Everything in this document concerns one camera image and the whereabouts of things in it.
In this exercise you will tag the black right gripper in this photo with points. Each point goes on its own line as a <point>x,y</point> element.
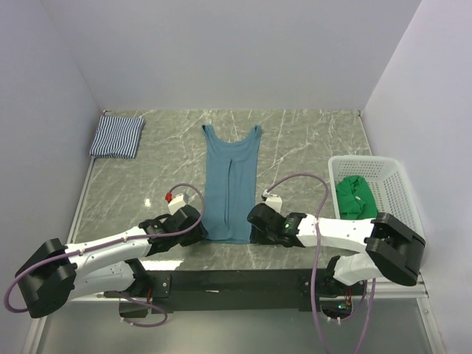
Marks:
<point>256,236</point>

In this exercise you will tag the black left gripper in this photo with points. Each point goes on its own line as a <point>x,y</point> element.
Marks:
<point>199,233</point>

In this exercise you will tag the teal blue tank top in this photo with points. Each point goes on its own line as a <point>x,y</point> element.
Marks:
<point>230,187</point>

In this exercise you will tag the blue white striped tank top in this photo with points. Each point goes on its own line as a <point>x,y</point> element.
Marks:
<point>117,137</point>

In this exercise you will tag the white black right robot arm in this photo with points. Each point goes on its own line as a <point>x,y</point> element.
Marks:
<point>381,247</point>

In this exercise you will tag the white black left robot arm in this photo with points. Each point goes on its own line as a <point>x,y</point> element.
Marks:
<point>57,273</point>

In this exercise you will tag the green tank top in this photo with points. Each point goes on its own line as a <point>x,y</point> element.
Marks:
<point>355,199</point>

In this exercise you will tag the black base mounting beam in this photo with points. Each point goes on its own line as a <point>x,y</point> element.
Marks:
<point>227,289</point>

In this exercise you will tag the white plastic laundry basket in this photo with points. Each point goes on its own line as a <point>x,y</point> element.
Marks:
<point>391,190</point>

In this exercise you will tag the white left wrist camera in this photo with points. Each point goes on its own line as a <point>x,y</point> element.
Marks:
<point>176,201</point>

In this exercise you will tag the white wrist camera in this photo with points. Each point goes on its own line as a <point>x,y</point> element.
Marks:
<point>272,200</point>
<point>176,201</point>

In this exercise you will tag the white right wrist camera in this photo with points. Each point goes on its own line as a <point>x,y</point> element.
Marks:
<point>272,200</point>

